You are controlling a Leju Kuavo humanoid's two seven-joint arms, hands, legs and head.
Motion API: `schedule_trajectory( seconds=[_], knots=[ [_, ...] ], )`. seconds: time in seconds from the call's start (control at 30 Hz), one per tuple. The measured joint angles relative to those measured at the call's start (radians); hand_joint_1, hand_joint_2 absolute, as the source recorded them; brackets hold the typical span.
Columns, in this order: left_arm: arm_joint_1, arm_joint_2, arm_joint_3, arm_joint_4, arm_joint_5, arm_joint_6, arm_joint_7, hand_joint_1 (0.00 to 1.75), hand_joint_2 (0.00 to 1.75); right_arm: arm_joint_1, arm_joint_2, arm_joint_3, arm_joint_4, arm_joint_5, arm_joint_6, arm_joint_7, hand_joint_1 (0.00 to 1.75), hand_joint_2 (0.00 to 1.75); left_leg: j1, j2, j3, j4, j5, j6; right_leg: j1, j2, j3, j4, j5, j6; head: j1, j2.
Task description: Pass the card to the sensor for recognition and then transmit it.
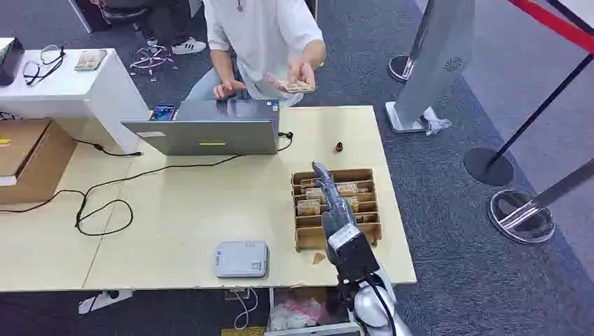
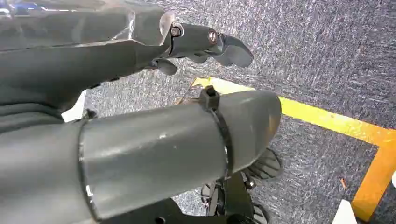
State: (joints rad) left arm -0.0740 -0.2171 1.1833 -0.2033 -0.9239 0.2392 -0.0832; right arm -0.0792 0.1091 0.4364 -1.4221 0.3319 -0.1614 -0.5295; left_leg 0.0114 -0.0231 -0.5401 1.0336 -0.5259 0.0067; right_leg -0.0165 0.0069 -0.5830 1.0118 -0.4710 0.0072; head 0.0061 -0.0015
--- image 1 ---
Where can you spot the chrome chair base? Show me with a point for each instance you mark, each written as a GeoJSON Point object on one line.
{"type": "Point", "coordinates": [151, 59]}

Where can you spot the small dark round object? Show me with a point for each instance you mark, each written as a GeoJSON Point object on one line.
{"type": "Point", "coordinates": [339, 147]}

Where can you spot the red barrier belt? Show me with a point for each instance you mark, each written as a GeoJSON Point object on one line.
{"type": "Point", "coordinates": [552, 21]}

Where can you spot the person with white shoe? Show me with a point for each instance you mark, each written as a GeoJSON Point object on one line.
{"type": "Point", "coordinates": [162, 21]}

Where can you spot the stack of brown cards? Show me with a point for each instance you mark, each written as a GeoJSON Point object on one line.
{"type": "Point", "coordinates": [297, 86]}

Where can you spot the chrome stanchion with shiny base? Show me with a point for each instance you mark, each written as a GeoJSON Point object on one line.
{"type": "Point", "coordinates": [519, 218]}

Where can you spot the grey flat square device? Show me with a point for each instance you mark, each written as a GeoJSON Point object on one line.
{"type": "Point", "coordinates": [241, 259]}

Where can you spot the grey kiosk stand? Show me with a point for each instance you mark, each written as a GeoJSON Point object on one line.
{"type": "Point", "coordinates": [436, 60]}

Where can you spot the person's right hand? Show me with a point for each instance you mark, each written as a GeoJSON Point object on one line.
{"type": "Point", "coordinates": [228, 88]}

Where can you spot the white power strip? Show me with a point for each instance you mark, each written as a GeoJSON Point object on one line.
{"type": "Point", "coordinates": [104, 300]}

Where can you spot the person's left hand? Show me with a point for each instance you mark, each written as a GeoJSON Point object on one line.
{"type": "Point", "coordinates": [300, 74]}

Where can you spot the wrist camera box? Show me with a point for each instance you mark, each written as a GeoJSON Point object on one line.
{"type": "Point", "coordinates": [351, 252]}

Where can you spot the yellow sheet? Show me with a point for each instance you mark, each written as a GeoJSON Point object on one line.
{"type": "Point", "coordinates": [242, 331]}

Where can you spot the black box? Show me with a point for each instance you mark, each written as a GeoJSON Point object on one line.
{"type": "Point", "coordinates": [9, 62]}

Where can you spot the chrome stanchion with dark base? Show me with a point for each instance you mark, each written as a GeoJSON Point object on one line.
{"type": "Point", "coordinates": [400, 68]}

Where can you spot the black stanchion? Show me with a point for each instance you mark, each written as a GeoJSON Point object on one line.
{"type": "Point", "coordinates": [488, 167]}

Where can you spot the white side table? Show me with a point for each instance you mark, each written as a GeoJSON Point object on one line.
{"type": "Point", "coordinates": [83, 92]}

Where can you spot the small brown card scrap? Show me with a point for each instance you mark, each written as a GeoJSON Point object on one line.
{"type": "Point", "coordinates": [318, 258]}

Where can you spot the pile of brown cards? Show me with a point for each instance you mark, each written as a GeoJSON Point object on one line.
{"type": "Point", "coordinates": [90, 60]}

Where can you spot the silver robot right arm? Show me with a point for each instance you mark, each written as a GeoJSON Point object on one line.
{"type": "Point", "coordinates": [371, 306]}

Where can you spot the cardboard box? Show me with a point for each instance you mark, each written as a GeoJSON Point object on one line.
{"type": "Point", "coordinates": [32, 157]}

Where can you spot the bin with plastic bags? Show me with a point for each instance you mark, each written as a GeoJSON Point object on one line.
{"type": "Point", "coordinates": [301, 313]}

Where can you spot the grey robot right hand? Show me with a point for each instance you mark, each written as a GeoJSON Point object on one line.
{"type": "Point", "coordinates": [338, 213]}

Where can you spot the brown printed card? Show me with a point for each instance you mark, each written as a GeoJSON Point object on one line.
{"type": "Point", "coordinates": [347, 188]}
{"type": "Point", "coordinates": [308, 182]}
{"type": "Point", "coordinates": [353, 204]}
{"type": "Point", "coordinates": [308, 207]}
{"type": "Point", "coordinates": [314, 194]}

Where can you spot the clear plastic wrap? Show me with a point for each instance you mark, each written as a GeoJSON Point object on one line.
{"type": "Point", "coordinates": [435, 123]}

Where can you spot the black glasses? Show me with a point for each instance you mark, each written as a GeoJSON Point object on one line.
{"type": "Point", "coordinates": [42, 65]}

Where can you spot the smartphone with blue screen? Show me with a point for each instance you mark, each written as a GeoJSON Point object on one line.
{"type": "Point", "coordinates": [162, 112]}

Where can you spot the silver laptop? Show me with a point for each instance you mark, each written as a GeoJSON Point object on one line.
{"type": "Point", "coordinates": [209, 137]}

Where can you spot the wooden card box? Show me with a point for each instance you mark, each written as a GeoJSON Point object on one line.
{"type": "Point", "coordinates": [311, 236]}

